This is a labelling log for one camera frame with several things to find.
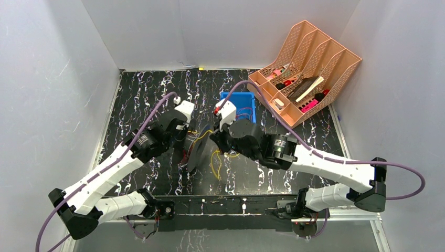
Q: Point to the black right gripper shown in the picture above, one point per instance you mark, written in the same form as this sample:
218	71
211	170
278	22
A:
218	137

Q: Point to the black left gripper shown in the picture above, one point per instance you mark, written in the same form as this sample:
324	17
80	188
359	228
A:
184	139

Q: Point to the blue plastic bin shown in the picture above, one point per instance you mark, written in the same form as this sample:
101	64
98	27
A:
245	104

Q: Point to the black cable spool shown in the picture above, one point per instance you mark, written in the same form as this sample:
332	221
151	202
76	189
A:
191	151

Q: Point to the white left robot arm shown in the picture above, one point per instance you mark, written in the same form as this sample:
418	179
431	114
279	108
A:
82	207

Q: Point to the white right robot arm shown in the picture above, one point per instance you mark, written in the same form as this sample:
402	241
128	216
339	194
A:
361	185

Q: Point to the white correction tape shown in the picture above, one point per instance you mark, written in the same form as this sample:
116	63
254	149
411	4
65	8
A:
279	105

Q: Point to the pink marker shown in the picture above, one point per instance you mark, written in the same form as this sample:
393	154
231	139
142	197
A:
309	105

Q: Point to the black notebook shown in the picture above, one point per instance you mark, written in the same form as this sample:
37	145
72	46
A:
302	88

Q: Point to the red black marker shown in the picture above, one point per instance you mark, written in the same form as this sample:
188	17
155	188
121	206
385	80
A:
320	96

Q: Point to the peach desk file organizer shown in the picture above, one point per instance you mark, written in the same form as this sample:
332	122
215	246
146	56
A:
306	52

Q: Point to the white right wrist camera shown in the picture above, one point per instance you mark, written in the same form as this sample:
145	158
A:
225	114

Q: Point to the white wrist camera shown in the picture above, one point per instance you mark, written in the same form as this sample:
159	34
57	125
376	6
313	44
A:
225	114
185	107

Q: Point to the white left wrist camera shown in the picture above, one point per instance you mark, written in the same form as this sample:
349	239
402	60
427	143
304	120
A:
185	107

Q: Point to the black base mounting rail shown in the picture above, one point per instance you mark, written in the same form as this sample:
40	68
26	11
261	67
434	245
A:
240	212

